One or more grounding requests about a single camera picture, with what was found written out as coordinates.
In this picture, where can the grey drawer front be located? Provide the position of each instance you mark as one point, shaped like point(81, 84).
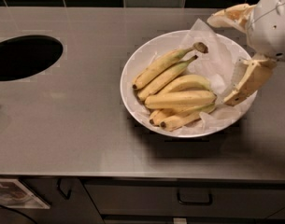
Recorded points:
point(162, 201)

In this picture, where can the black round counter hole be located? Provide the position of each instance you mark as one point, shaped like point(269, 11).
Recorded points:
point(28, 55)

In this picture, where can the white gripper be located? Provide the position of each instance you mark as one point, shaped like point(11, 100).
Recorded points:
point(270, 27)

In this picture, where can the black drawer handle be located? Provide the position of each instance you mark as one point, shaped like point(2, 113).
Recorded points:
point(194, 198)

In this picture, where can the white crumpled paper liner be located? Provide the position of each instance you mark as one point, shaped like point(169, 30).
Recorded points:
point(213, 59)

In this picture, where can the white round bowl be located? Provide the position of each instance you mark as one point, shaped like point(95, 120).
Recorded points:
point(139, 66)

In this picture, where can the black cabinet door handle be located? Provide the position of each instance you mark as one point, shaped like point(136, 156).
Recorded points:
point(63, 187)

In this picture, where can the yellow banana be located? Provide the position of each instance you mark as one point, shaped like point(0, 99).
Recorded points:
point(179, 99)
point(183, 83)
point(164, 78)
point(162, 63)
point(185, 117)

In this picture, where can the glossy paper sheet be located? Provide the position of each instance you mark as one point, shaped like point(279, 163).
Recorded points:
point(15, 194)

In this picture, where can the grey cabinet door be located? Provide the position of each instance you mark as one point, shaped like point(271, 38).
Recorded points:
point(79, 209)

